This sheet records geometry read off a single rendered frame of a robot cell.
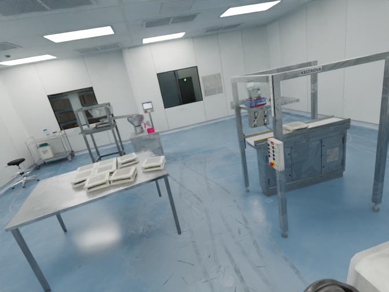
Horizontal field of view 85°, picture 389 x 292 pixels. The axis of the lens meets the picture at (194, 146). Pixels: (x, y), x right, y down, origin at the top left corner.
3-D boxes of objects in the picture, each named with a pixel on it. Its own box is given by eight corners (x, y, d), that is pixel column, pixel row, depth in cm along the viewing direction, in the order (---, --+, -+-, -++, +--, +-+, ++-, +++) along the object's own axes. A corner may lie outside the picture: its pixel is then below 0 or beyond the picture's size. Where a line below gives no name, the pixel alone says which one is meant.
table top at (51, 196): (6, 232, 184) (4, 229, 183) (40, 183, 283) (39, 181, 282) (169, 175, 230) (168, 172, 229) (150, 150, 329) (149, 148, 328)
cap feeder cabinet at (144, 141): (139, 170, 470) (129, 138, 447) (139, 161, 524) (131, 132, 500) (167, 163, 480) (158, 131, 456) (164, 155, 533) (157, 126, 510)
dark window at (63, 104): (61, 130, 672) (46, 95, 637) (61, 130, 673) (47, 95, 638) (103, 121, 693) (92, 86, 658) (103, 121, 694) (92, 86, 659)
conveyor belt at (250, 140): (253, 147, 263) (253, 143, 262) (245, 142, 287) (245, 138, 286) (351, 124, 278) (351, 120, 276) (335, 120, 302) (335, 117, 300)
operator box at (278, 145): (279, 171, 184) (277, 143, 175) (269, 164, 200) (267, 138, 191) (285, 170, 184) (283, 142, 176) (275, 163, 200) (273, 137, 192)
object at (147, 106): (148, 130, 488) (141, 102, 468) (148, 129, 498) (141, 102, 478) (158, 127, 492) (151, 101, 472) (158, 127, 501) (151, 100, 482)
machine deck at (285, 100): (250, 112, 244) (250, 109, 243) (238, 108, 280) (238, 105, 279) (300, 101, 251) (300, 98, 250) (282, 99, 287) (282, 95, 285)
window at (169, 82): (164, 108, 725) (156, 73, 689) (164, 108, 727) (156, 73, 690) (202, 100, 747) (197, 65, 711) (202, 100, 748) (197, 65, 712)
